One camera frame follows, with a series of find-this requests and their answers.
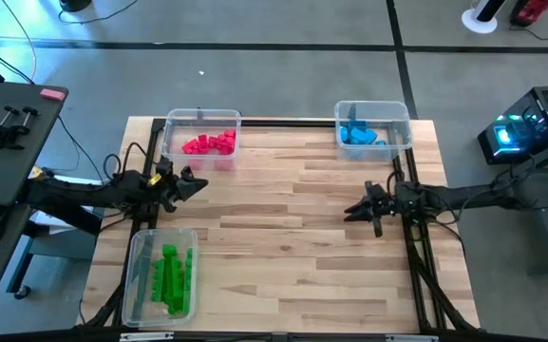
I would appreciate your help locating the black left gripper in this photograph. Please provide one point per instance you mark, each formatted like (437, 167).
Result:
(166, 190)

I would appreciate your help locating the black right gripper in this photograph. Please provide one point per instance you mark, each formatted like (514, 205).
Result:
(385, 204)

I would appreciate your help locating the red toy building block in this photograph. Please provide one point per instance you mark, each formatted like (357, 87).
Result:
(231, 147)
(213, 141)
(189, 146)
(222, 140)
(221, 151)
(202, 142)
(231, 134)

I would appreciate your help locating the blue toy building block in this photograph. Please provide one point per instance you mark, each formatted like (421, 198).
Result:
(381, 142)
(344, 134)

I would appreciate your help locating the green toy building block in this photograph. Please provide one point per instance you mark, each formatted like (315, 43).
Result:
(187, 280)
(158, 280)
(169, 252)
(174, 285)

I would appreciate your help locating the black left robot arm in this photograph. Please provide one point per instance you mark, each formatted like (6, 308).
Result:
(88, 192)

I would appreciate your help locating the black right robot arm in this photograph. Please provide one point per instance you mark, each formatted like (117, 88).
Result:
(468, 197)

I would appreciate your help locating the clear plastic bin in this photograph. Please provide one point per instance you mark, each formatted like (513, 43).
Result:
(397, 119)
(178, 119)
(133, 304)

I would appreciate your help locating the pink rectangular block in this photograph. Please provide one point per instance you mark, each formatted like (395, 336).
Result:
(53, 94)

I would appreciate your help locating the black desk top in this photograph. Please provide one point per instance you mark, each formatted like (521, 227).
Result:
(17, 171)

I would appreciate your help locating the black computer with coloured lights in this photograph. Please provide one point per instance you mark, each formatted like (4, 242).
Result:
(530, 123)

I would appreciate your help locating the black desk leg with caster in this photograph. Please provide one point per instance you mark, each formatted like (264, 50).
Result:
(22, 292)

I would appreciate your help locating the black round stand base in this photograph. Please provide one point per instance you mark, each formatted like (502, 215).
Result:
(75, 4)

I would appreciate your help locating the white round fan base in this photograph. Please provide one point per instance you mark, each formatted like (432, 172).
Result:
(480, 21)

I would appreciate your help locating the red tool case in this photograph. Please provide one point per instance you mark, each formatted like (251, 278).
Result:
(532, 9)

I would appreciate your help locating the silver metal bracket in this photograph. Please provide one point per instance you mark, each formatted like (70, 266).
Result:
(412, 338)
(146, 336)

